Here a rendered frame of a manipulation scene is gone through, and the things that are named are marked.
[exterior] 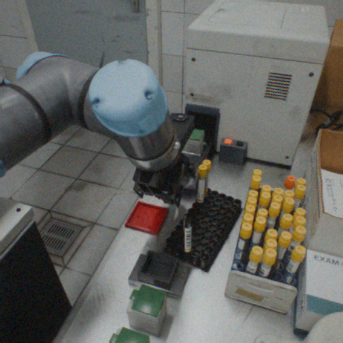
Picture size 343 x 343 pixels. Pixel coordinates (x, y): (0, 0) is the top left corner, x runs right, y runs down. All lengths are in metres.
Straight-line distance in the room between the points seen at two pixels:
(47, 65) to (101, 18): 1.87
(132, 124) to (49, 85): 0.10
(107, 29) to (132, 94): 1.96
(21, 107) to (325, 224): 0.43
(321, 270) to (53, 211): 1.65
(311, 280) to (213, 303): 0.15
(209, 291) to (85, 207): 1.46
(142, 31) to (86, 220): 1.21
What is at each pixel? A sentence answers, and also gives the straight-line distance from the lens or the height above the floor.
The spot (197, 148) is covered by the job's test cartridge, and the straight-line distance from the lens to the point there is 0.68.
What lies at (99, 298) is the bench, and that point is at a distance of 0.56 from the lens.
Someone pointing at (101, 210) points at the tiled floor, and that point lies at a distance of 1.90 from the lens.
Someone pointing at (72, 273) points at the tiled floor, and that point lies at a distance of 1.67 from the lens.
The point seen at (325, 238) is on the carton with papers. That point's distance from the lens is 0.54.
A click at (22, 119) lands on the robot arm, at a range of 0.34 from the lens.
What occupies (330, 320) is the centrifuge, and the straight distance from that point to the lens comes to 0.44.
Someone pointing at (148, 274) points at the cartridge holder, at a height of 0.89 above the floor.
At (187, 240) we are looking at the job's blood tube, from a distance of 0.54.
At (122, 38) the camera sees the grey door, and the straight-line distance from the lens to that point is 2.24.
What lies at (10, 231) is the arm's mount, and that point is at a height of 0.90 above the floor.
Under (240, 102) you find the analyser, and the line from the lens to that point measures 0.73.
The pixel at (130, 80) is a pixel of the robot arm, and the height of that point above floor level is 1.22.
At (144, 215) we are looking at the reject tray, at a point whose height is 0.88.
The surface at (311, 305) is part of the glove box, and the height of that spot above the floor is 0.94.
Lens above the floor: 1.36
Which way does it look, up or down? 41 degrees down
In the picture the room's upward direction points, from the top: straight up
